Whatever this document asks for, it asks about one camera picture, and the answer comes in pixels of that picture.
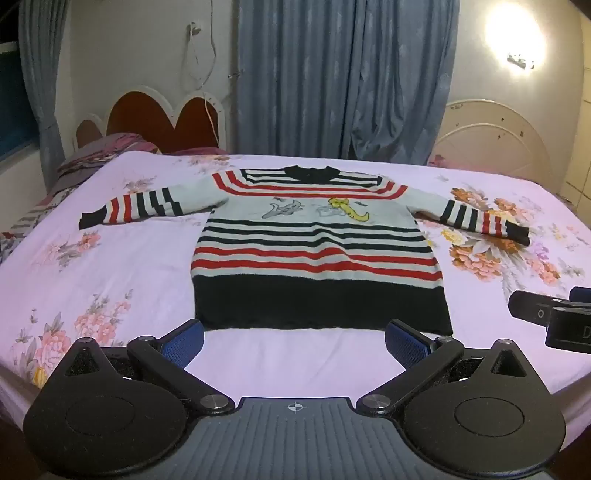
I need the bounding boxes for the floral lilac bed sheet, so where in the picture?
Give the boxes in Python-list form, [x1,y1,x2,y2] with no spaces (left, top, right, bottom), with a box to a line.
[0,150,591,435]

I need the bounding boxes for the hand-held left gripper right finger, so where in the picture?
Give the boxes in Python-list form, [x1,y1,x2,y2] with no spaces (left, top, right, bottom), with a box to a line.
[358,319,537,416]

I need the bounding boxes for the white charger cable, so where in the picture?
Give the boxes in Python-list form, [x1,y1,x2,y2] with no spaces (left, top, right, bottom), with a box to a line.
[185,20,223,149]

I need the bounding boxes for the wall lamp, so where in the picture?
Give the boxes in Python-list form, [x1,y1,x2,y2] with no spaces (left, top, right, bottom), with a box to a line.
[506,51,537,70]

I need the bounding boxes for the red heart-shaped headboard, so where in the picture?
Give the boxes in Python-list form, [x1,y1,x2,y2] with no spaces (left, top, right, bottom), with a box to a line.
[74,85,228,156]

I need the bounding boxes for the narrow blue curtain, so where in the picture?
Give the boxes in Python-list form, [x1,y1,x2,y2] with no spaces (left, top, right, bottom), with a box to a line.
[18,0,73,195]

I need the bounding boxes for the pink folded blanket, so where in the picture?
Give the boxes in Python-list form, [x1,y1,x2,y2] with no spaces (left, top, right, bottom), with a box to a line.
[159,146,228,156]

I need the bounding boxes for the window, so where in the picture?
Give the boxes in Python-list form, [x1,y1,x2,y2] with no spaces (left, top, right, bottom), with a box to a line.
[0,41,41,161]

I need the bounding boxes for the striped knit sweater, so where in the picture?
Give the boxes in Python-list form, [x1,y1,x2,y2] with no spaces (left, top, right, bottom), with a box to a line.
[78,165,532,336]

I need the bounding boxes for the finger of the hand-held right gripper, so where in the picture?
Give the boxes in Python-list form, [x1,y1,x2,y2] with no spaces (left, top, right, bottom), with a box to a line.
[508,290,573,331]

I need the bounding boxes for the striped pink pillow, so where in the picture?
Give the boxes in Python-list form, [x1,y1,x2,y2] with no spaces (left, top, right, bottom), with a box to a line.
[58,132,161,175]

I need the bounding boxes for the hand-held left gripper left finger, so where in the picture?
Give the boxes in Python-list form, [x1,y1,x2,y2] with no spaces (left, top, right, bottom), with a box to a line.
[60,318,236,416]

